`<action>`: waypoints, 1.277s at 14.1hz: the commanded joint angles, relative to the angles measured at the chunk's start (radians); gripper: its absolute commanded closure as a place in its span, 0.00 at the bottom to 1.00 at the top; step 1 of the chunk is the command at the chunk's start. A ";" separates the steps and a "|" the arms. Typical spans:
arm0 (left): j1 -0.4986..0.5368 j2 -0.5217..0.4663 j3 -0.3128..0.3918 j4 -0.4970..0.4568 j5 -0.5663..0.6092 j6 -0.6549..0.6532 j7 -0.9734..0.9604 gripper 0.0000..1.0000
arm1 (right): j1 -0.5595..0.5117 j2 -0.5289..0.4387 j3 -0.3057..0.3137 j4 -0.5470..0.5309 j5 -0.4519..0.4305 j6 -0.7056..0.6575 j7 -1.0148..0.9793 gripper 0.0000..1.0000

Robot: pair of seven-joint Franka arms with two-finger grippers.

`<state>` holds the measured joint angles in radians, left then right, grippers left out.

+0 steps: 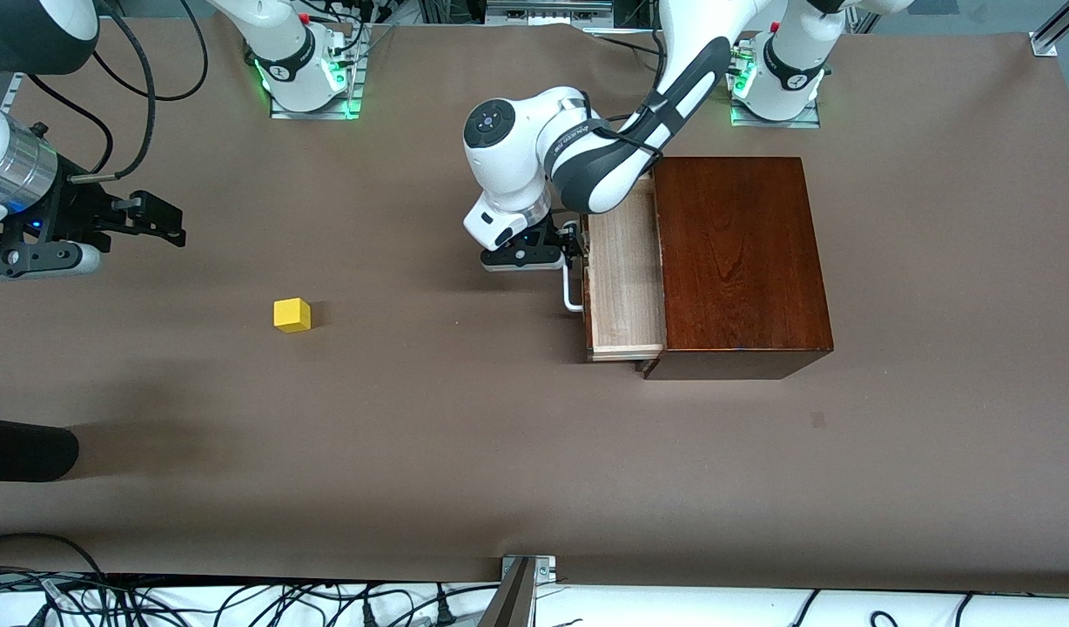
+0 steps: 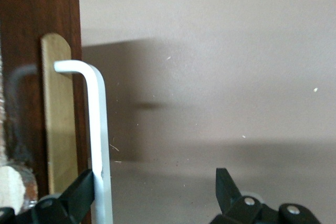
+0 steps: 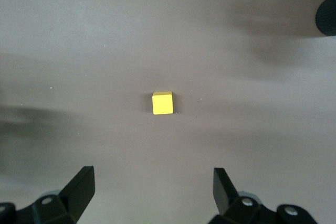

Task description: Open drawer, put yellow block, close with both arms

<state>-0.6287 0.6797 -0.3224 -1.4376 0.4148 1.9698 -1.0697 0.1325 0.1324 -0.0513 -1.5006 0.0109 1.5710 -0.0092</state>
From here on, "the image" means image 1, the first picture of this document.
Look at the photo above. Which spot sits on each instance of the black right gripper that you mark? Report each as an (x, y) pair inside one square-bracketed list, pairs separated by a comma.
[(71, 212)]

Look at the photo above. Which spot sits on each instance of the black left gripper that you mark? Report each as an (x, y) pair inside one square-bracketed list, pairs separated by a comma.
[(553, 233)]

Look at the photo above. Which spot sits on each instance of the yellow cube block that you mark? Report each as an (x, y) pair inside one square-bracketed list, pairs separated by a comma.
[(292, 315)]

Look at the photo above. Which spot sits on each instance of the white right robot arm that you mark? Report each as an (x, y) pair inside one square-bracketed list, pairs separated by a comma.
[(286, 43)]

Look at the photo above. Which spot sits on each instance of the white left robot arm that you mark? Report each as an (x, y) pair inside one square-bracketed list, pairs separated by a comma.
[(517, 165)]

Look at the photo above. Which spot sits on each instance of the dark brown wooden cabinet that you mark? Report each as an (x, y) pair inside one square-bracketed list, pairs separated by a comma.
[(743, 261)]

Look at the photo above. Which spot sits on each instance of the brown table cover sheet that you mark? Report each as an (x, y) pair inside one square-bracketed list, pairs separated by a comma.
[(465, 435)]

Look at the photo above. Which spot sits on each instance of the black cylindrical object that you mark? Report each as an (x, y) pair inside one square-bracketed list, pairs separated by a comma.
[(21, 448)]

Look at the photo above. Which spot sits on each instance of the aluminium arm base plate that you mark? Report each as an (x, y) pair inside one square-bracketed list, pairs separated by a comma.
[(774, 123), (353, 87)]

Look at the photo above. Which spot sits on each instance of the aluminium frame structure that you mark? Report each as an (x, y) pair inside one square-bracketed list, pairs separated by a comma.
[(543, 10)]

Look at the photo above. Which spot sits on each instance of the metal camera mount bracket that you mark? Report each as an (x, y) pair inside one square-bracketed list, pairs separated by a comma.
[(517, 601)]

